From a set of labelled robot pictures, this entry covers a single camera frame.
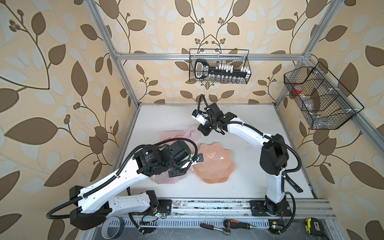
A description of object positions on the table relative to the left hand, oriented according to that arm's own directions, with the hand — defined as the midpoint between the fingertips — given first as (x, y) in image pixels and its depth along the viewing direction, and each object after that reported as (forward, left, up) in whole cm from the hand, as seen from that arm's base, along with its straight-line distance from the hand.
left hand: (184, 160), depth 66 cm
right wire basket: (+28, -69, +11) cm, 75 cm away
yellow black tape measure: (-21, -59, -20) cm, 66 cm away
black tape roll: (-24, +22, +7) cm, 33 cm away
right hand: (+25, -6, -9) cm, 27 cm away
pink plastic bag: (+16, -2, -4) cm, 17 cm away
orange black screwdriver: (-21, -23, -21) cm, 37 cm away
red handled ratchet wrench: (-24, -20, -21) cm, 37 cm away
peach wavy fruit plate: (+8, -18, -24) cm, 31 cm away
